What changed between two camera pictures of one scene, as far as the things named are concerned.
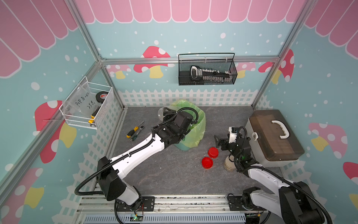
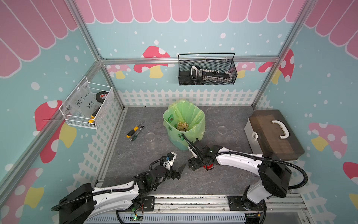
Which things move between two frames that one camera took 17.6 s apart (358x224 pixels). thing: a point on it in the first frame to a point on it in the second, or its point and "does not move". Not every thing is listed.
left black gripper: x=171 y=114 to x=173 y=175
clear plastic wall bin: x=88 y=105 does not move
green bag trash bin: x=195 y=135 does not move
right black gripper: x=226 y=142 to x=192 y=164
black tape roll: x=101 y=95 does not move
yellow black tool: x=93 y=115 does not move
